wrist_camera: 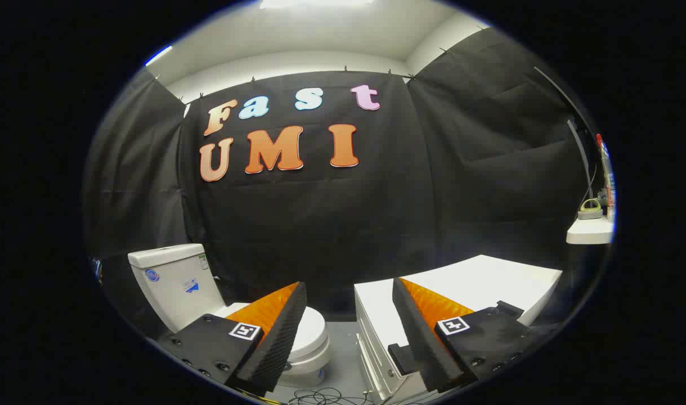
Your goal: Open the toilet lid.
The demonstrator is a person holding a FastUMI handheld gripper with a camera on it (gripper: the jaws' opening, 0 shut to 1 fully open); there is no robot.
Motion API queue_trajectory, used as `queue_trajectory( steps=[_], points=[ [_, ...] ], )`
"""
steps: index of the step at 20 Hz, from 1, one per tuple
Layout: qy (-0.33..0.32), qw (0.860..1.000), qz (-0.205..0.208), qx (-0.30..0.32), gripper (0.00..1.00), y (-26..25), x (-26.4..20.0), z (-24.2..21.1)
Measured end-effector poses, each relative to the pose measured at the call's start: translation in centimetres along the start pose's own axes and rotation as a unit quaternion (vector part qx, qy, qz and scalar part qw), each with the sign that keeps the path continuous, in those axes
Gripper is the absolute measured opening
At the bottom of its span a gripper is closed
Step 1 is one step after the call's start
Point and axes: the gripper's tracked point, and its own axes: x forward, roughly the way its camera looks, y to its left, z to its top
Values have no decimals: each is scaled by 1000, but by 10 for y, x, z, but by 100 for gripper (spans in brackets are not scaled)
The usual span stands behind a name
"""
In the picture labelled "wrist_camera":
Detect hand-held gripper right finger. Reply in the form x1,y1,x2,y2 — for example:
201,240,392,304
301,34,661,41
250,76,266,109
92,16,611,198
387,277,540,394

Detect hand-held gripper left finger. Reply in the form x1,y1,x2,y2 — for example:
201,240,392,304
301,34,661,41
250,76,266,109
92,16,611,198
156,281,308,397

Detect white toilet lid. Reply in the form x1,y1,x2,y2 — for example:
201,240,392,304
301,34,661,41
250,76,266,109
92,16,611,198
214,303,328,362

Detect white toilet with tank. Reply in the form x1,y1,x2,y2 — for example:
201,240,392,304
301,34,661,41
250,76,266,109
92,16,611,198
128,244,332,389

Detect white drawer cabinet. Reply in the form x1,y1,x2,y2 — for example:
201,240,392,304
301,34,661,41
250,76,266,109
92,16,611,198
354,254,563,404

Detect black backdrop cloth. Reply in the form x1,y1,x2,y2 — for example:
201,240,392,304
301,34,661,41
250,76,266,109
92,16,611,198
84,25,602,321

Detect white shelf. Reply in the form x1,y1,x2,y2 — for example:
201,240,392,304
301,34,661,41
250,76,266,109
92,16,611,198
566,217,615,245

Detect red-capped bottle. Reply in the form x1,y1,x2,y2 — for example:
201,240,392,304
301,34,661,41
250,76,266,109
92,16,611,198
595,133,617,221

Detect thin black stand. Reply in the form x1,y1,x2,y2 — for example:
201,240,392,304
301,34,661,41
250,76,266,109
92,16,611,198
534,66,599,206

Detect black floor cables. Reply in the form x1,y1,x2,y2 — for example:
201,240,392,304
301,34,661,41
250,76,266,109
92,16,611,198
286,387,377,405

